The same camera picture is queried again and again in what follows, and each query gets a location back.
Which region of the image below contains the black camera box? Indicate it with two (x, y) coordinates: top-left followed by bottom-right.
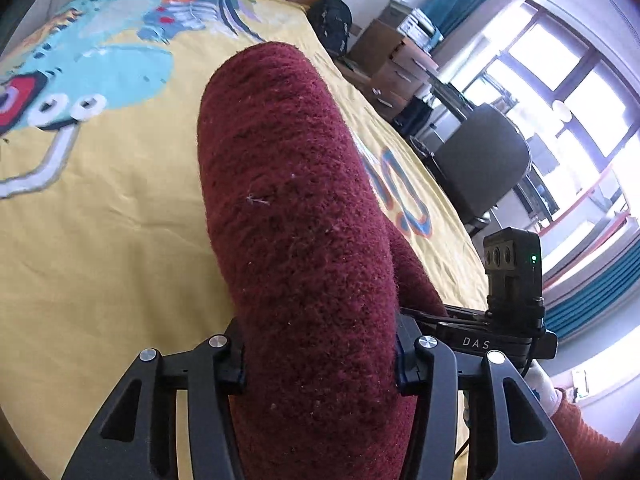
(483, 228), (544, 337)

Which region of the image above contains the yellow cartoon bedspread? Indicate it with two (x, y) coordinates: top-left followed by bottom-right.
(1, 0), (487, 479)

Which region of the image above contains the maroon knit sweater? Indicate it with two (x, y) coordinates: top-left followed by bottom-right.
(198, 42), (445, 479)

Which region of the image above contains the grey office chair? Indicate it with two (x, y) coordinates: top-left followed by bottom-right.
(423, 104), (532, 233)

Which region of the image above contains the gloved right hand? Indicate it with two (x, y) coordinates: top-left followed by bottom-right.
(524, 360), (563, 417)

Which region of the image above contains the stack of boxes on cabinet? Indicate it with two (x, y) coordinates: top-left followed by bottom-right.
(378, 0), (444, 53)

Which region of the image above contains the orange sleeved forearm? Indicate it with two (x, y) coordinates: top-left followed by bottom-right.
(550, 389), (622, 479)

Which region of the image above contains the black backpack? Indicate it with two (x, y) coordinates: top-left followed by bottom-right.
(306, 0), (352, 58)

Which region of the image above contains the wooden drawer cabinet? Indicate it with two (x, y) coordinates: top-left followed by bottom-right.
(345, 20), (438, 122)

